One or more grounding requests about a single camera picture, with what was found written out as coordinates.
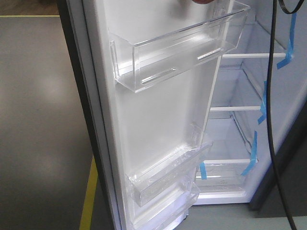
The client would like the white fridge door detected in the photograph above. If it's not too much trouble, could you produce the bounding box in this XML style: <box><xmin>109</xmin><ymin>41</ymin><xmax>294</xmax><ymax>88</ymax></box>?
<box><xmin>57</xmin><ymin>0</ymin><xmax>251</xmax><ymax>230</ymax></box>

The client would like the red yellow apple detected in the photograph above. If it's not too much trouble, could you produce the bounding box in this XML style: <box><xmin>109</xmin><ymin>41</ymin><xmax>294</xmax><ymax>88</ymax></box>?
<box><xmin>192</xmin><ymin>0</ymin><xmax>214</xmax><ymax>4</ymax></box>

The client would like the clear fridge crisper drawer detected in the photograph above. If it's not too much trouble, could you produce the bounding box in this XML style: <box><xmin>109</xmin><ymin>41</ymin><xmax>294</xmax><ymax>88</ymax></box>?
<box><xmin>196</xmin><ymin>159</ymin><xmax>258</xmax><ymax>193</ymax></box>

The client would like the dark grey fridge body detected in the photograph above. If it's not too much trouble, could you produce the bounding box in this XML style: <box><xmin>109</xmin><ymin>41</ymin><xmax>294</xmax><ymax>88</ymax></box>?
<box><xmin>197</xmin><ymin>0</ymin><xmax>307</xmax><ymax>218</ymax></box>

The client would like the clear upper door bin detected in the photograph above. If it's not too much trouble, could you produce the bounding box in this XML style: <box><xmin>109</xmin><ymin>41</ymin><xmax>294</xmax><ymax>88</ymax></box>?
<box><xmin>110</xmin><ymin>0</ymin><xmax>250</xmax><ymax>93</ymax></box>

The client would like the clear door bin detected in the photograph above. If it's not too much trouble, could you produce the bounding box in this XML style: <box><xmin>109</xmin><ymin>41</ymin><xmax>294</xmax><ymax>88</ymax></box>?
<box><xmin>110</xmin><ymin>0</ymin><xmax>250</xmax><ymax>93</ymax></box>
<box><xmin>130</xmin><ymin>178</ymin><xmax>200</xmax><ymax>230</ymax></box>
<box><xmin>126</xmin><ymin>123</ymin><xmax>213</xmax><ymax>207</ymax></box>

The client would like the clear middle door bin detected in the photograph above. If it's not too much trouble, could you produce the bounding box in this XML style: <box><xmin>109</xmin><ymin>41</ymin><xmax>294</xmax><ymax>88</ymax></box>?
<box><xmin>126</xmin><ymin>123</ymin><xmax>213</xmax><ymax>207</ymax></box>

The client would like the clear lower door bin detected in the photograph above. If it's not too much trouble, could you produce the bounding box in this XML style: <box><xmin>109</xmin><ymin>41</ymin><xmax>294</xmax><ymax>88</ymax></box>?
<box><xmin>130</xmin><ymin>178</ymin><xmax>200</xmax><ymax>230</ymax></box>

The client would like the black hanging cable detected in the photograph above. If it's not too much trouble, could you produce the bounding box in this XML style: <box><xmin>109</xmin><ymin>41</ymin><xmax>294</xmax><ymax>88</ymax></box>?
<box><xmin>267</xmin><ymin>0</ymin><xmax>305</xmax><ymax>230</ymax></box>

